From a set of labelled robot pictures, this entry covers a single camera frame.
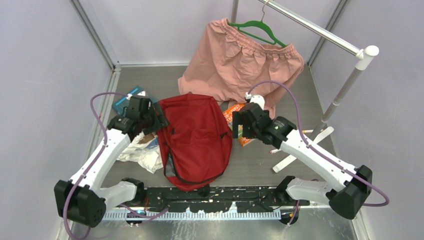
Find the pink skirt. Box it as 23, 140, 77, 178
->
177, 18, 304, 118

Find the red backpack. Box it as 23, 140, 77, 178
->
157, 93, 233, 192

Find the green clothes hanger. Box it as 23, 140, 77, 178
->
228, 0, 287, 48

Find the orange treehouse book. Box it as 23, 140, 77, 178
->
222, 103, 254, 147

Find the pink capped marker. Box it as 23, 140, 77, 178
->
270, 149, 281, 154

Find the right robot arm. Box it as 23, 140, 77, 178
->
232, 103, 373, 220

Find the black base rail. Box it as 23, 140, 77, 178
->
120, 186, 296, 213

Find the white clothes rack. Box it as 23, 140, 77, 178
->
230, 0, 380, 174

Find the yellow capped marker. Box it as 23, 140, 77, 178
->
302, 129, 323, 134

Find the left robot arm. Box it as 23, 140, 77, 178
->
54, 96, 169, 228

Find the white crumpled cloth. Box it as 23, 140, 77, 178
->
117, 132, 164, 174

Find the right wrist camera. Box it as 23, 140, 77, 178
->
245, 92, 265, 110

